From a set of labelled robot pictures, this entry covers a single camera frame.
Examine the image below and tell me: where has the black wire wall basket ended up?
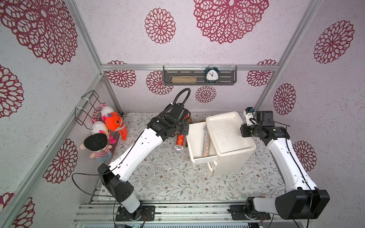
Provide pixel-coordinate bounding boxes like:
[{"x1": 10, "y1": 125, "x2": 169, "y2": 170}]
[{"x1": 74, "y1": 90, "x2": 105, "y2": 130}]

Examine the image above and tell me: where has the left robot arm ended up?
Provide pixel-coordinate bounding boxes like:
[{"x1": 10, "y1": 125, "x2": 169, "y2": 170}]
[{"x1": 98, "y1": 103, "x2": 190, "y2": 215}]

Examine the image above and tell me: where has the orange fish plush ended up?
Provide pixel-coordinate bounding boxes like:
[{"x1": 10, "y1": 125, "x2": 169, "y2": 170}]
[{"x1": 102, "y1": 112, "x2": 128, "y2": 141}]

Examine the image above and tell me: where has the brown teddy bear plush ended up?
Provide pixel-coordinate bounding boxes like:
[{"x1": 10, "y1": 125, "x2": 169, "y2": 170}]
[{"x1": 188, "y1": 115, "x2": 206, "y2": 124}]

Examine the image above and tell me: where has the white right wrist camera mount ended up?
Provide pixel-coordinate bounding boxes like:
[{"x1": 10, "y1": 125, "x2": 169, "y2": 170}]
[{"x1": 244, "y1": 107, "x2": 257, "y2": 126}]

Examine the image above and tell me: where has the tan pouch on shelf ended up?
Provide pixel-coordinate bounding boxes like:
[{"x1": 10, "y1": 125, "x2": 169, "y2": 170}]
[{"x1": 172, "y1": 76, "x2": 197, "y2": 84}]

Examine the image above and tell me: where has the aluminium corner frame post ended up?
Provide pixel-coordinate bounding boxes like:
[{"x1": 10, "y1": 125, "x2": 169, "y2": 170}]
[{"x1": 254, "y1": 0, "x2": 323, "y2": 111}]

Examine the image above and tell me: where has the grey wall shelf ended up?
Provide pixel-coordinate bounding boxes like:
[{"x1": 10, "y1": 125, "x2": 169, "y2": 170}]
[{"x1": 163, "y1": 69, "x2": 237, "y2": 86}]

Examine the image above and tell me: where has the white plastic drawer cabinet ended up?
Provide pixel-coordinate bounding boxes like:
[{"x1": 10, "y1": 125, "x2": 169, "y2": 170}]
[{"x1": 206, "y1": 112, "x2": 256, "y2": 176}]

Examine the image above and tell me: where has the black haired doll plush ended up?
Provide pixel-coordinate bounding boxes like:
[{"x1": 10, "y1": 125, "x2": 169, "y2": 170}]
[{"x1": 80, "y1": 133, "x2": 112, "y2": 162}]

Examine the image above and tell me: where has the red glitter microphone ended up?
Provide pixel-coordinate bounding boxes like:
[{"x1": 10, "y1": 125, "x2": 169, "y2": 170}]
[{"x1": 173, "y1": 135, "x2": 185, "y2": 155}]

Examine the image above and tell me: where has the rainbow rhinestone microphone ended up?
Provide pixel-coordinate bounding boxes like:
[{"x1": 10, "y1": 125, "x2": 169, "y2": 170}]
[{"x1": 202, "y1": 126, "x2": 211, "y2": 157}]

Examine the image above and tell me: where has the white top drawer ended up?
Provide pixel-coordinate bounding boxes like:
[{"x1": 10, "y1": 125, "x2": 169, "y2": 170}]
[{"x1": 186, "y1": 122, "x2": 218, "y2": 168}]

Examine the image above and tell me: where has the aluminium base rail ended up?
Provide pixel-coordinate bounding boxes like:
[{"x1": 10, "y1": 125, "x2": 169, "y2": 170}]
[{"x1": 71, "y1": 202, "x2": 307, "y2": 228}]

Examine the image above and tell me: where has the horizontal aluminium wall rail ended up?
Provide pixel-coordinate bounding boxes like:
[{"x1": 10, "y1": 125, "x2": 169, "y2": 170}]
[{"x1": 100, "y1": 63, "x2": 279, "y2": 71}]

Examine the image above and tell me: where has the pink white plush doll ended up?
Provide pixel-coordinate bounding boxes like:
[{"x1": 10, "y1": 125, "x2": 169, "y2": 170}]
[{"x1": 91, "y1": 104, "x2": 117, "y2": 144}]

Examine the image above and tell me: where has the green alarm clock on shelf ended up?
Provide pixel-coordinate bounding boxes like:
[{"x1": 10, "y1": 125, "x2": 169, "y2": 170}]
[{"x1": 204, "y1": 67, "x2": 220, "y2": 83}]

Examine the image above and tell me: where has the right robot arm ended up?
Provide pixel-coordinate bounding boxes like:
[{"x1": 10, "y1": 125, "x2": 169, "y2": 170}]
[{"x1": 240, "y1": 107, "x2": 330, "y2": 220}]

